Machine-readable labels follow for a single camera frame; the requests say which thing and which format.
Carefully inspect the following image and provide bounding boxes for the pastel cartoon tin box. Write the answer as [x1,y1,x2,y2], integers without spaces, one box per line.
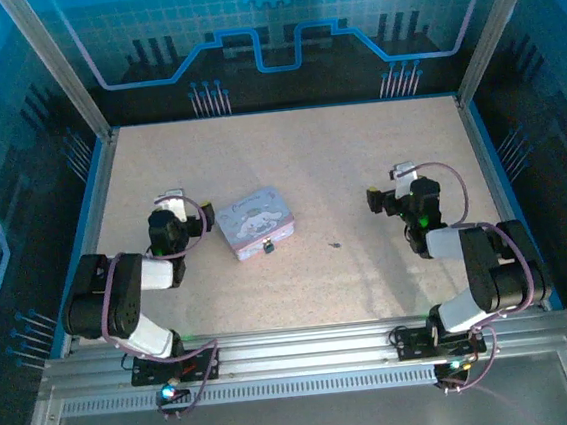
[211,185,297,265]

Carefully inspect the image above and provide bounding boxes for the grey metal sheet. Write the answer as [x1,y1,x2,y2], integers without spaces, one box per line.
[44,368,567,425]

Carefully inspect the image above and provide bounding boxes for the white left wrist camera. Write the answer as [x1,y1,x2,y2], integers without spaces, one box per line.
[152,188,189,225]

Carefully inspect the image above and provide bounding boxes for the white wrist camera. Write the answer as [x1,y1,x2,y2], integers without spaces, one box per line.
[388,160,422,201]
[152,188,189,225]

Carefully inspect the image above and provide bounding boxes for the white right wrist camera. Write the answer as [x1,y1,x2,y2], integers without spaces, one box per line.
[388,160,422,201]

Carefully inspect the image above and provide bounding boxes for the aluminium side rail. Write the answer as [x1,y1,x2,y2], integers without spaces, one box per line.
[452,88,550,319]
[38,127,143,359]

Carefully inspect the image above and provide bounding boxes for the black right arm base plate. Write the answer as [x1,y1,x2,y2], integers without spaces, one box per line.
[388,319,489,365]

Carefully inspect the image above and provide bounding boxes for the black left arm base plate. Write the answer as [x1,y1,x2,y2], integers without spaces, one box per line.
[128,346,223,390]

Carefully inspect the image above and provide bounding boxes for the aluminium front rail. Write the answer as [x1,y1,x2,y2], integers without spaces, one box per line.
[34,301,567,404]

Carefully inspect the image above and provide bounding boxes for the slotted grey cable duct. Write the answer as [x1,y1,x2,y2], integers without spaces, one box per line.
[60,365,445,421]

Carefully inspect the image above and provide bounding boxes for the aluminium frame post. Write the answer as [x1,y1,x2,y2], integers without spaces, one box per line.
[445,0,556,108]
[0,0,118,150]

